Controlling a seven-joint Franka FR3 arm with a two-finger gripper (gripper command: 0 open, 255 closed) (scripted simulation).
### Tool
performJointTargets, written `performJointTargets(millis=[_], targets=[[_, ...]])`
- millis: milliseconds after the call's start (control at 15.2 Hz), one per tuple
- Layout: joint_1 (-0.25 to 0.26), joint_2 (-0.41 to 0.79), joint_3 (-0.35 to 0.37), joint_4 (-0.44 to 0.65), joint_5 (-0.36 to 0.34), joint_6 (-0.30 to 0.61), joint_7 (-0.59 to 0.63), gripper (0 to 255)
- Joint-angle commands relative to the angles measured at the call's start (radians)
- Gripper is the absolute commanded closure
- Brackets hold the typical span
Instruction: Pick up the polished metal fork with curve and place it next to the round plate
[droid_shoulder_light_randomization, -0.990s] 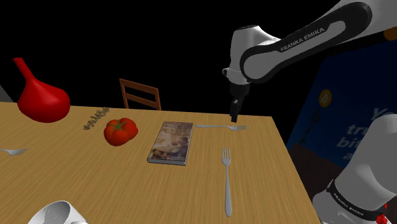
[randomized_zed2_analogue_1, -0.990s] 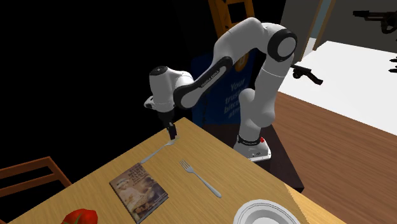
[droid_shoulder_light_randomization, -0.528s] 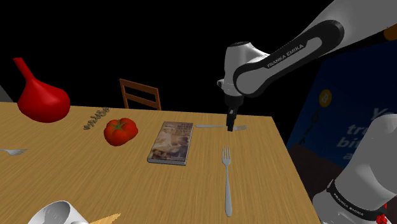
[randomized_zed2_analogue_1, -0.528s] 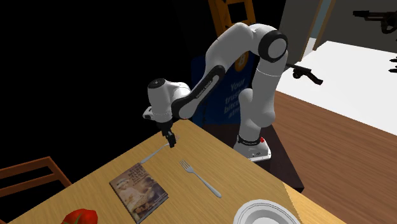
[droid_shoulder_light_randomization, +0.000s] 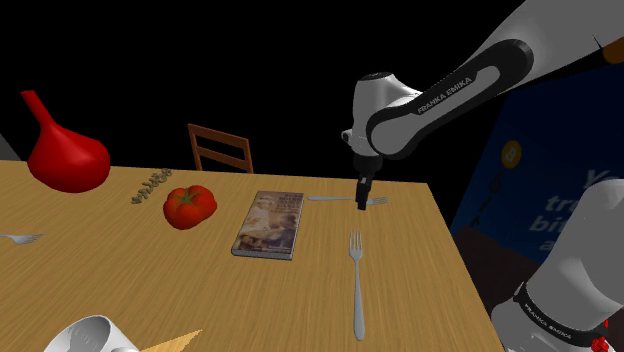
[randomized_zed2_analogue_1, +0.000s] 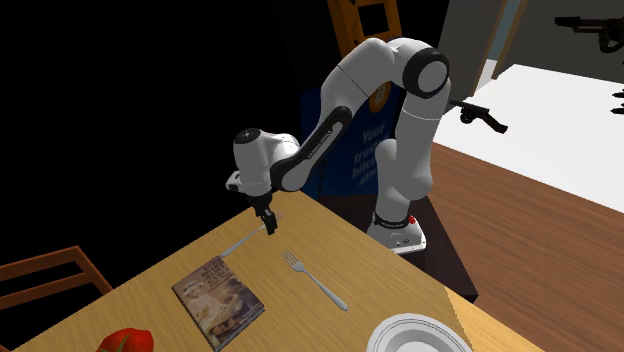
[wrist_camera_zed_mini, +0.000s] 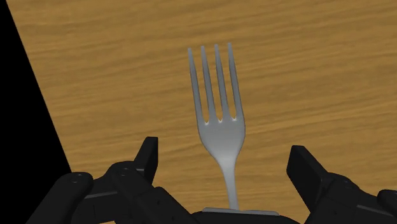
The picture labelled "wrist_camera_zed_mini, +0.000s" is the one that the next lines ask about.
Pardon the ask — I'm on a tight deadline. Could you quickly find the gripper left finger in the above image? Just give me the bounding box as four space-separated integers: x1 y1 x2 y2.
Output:
26 136 199 224

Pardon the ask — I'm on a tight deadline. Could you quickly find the silver metal fork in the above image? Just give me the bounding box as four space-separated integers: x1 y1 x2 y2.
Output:
187 42 246 211

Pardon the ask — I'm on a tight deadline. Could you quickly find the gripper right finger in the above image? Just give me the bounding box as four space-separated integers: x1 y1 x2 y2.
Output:
286 144 397 224

